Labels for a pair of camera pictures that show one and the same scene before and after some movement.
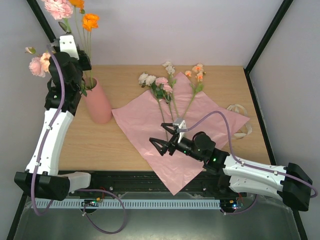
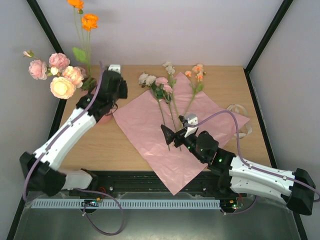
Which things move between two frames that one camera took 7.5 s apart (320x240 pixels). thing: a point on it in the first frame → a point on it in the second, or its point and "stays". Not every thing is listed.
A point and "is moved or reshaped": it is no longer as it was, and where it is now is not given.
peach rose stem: [45, 60] is moved or reshaped
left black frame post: [43, 22] stays
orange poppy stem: [85, 23] stays
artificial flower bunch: [162, 90] stays
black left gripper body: [87, 66] → [124, 94]
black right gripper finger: [161, 146] → [168, 134]
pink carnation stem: [59, 9] is moved or reshaped
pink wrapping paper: [142, 116] stays
